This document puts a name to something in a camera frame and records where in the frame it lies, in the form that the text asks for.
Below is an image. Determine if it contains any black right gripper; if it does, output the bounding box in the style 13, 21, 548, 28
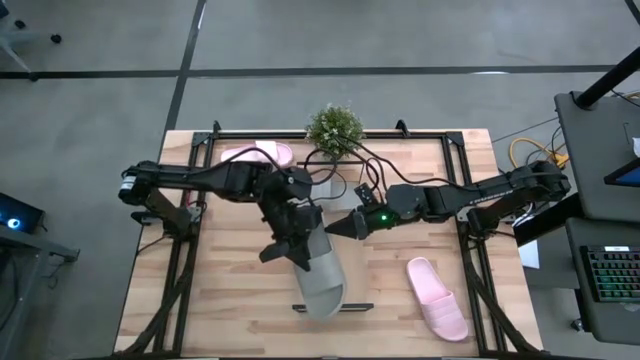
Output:
325, 208, 379, 241

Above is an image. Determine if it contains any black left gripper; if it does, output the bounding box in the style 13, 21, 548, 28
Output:
258, 203, 324, 272

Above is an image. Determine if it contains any pink rubber slide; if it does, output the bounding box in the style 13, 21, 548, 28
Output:
219, 140, 297, 170
405, 256, 470, 343

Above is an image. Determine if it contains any black metal shoe shelf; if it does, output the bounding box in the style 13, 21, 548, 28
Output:
292, 159, 376, 315

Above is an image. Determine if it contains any small green potted plant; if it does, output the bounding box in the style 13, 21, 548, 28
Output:
304, 103, 366, 162

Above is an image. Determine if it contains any white paper sheet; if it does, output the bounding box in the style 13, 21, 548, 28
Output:
517, 238, 542, 270

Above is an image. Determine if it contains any black desk support bar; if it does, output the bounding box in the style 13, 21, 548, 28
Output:
513, 192, 584, 247

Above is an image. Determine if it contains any grey metal stand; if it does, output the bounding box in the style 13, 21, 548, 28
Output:
0, 224, 81, 360

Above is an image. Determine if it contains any grey desk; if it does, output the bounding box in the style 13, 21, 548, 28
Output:
553, 91, 640, 221
564, 217, 640, 346

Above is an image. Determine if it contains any black computer with blue light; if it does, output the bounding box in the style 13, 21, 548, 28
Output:
0, 192, 45, 235

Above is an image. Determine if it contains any black backlit keyboard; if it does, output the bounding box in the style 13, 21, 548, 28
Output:
579, 244, 640, 304

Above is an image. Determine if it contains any tablet with blue screen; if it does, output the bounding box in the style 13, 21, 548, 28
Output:
603, 158, 640, 189

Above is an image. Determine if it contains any black pole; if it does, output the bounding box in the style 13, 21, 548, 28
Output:
573, 47, 640, 110

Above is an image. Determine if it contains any grey office chair base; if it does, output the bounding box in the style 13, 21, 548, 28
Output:
0, 0, 63, 82

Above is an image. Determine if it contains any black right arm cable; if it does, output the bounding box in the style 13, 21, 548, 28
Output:
334, 133, 469, 204

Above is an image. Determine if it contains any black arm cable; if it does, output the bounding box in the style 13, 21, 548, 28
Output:
334, 133, 469, 204
233, 146, 347, 202

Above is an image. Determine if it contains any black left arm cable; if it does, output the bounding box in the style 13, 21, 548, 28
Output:
233, 146, 347, 202

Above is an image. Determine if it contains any black aluminium table frame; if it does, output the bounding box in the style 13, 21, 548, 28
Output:
113, 119, 544, 359

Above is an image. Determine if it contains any yellow cable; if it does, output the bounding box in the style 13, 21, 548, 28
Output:
508, 137, 570, 170

